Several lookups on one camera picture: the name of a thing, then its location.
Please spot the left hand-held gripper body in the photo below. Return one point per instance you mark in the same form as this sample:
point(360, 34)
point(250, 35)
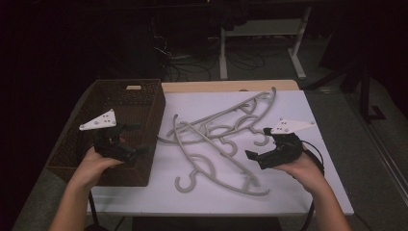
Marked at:
point(107, 146)

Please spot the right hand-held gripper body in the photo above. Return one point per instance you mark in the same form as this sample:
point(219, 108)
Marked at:
point(285, 154)

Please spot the brown woven basket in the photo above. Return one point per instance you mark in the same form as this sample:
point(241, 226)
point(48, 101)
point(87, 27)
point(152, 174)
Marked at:
point(128, 96)

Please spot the person's right hand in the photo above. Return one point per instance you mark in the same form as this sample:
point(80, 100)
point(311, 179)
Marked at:
point(304, 173)

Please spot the person's left hand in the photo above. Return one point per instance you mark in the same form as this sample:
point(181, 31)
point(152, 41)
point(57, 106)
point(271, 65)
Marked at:
point(91, 170)

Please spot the dark metal stand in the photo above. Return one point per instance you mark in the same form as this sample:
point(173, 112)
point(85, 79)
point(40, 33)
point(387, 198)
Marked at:
point(365, 96)

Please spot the dark hanging cloth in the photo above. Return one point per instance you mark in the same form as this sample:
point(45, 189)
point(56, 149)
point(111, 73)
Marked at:
point(229, 16)

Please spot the white metal desk frame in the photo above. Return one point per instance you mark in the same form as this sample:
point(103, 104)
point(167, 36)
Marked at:
point(263, 27)

